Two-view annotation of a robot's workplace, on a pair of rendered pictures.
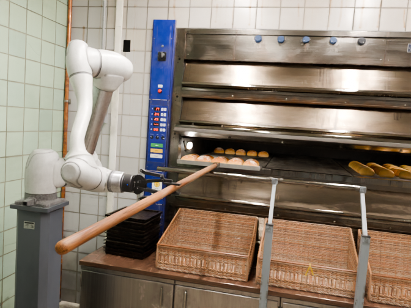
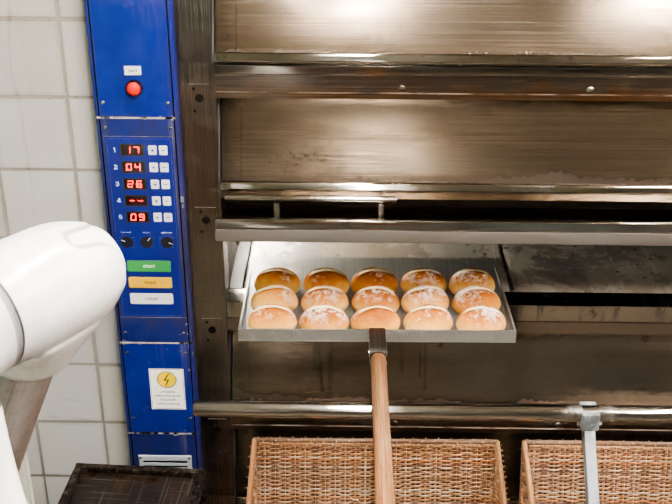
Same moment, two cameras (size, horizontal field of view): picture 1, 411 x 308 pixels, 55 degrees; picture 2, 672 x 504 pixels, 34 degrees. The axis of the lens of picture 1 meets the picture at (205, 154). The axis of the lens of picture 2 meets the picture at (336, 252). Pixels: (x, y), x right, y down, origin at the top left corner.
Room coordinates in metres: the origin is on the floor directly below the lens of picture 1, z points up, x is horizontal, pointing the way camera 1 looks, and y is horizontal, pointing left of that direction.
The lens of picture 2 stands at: (0.71, 0.37, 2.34)
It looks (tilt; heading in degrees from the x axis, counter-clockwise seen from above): 27 degrees down; 349
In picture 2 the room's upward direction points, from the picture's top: straight up
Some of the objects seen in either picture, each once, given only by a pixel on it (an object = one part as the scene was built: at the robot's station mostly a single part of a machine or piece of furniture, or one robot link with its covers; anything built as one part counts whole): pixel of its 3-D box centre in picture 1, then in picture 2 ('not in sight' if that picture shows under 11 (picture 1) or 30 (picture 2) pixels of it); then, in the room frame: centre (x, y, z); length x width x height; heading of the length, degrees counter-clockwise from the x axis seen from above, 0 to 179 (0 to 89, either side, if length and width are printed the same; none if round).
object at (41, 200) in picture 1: (38, 197); not in sight; (1.95, 0.83, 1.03); 0.22 x 0.18 x 0.06; 170
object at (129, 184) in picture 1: (135, 184); not in sight; (1.59, 0.28, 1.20); 0.09 x 0.07 x 0.08; 79
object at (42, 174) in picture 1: (43, 170); not in sight; (1.98, 0.82, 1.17); 0.18 x 0.16 x 0.22; 134
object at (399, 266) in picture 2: (222, 162); (374, 291); (2.72, -0.12, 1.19); 0.55 x 0.36 x 0.03; 78
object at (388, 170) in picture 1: (387, 169); not in sight; (2.88, -1.35, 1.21); 0.61 x 0.48 x 0.06; 168
